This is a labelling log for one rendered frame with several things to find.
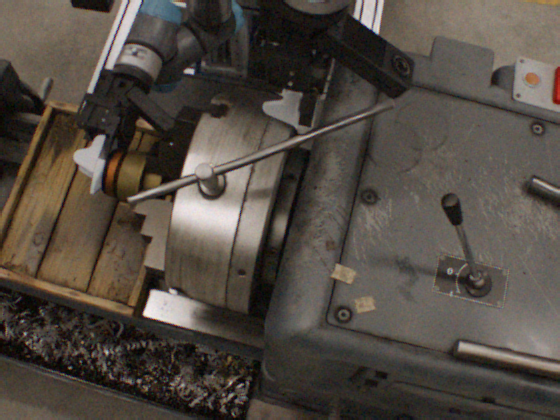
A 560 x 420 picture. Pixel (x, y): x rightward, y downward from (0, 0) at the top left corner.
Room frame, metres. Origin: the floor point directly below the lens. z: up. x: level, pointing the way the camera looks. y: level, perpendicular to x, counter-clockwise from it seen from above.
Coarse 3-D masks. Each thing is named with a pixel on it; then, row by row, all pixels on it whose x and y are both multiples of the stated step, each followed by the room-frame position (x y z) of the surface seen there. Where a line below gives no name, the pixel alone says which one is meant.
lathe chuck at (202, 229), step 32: (224, 96) 0.51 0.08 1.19; (224, 128) 0.43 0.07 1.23; (256, 128) 0.44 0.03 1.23; (192, 160) 0.38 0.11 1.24; (224, 160) 0.38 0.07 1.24; (192, 192) 0.34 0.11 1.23; (224, 192) 0.34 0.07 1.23; (192, 224) 0.30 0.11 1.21; (224, 224) 0.30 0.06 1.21; (192, 256) 0.27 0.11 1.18; (224, 256) 0.27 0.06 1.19; (192, 288) 0.24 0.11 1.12; (224, 288) 0.23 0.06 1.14
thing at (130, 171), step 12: (108, 156) 0.44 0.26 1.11; (120, 156) 0.44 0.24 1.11; (132, 156) 0.44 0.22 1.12; (144, 156) 0.44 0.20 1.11; (108, 168) 0.42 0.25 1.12; (120, 168) 0.42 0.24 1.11; (132, 168) 0.41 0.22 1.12; (144, 168) 0.41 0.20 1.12; (108, 180) 0.40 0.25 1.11; (120, 180) 0.40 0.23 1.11; (132, 180) 0.40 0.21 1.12; (144, 180) 0.40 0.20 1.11; (156, 180) 0.40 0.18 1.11; (168, 180) 0.42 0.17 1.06; (108, 192) 0.39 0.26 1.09; (120, 192) 0.38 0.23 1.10; (132, 192) 0.38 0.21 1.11
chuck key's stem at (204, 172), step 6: (204, 162) 0.34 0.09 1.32; (198, 168) 0.33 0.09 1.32; (204, 168) 0.33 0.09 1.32; (210, 168) 0.33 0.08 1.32; (198, 174) 0.33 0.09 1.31; (204, 174) 0.33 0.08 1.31; (210, 174) 0.33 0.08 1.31; (198, 180) 0.32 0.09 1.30; (204, 180) 0.32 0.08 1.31; (210, 180) 0.32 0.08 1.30; (216, 180) 0.34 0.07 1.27; (204, 186) 0.33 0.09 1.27; (210, 186) 0.33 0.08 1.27; (216, 186) 0.34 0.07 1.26
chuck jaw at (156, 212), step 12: (144, 204) 0.37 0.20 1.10; (156, 204) 0.37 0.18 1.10; (168, 204) 0.37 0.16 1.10; (144, 216) 0.35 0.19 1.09; (156, 216) 0.35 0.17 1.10; (168, 216) 0.35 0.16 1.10; (144, 228) 0.33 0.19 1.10; (156, 228) 0.33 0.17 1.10; (144, 240) 0.32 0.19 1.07; (156, 240) 0.31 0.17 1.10; (156, 252) 0.29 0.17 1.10; (144, 264) 0.27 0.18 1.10; (156, 264) 0.27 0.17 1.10; (180, 288) 0.25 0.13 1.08
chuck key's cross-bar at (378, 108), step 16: (368, 112) 0.39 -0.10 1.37; (320, 128) 0.38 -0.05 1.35; (336, 128) 0.38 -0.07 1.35; (272, 144) 0.37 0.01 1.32; (288, 144) 0.36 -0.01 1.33; (240, 160) 0.35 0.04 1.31; (256, 160) 0.35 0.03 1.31; (192, 176) 0.33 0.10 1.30; (144, 192) 0.31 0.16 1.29; (160, 192) 0.31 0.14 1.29
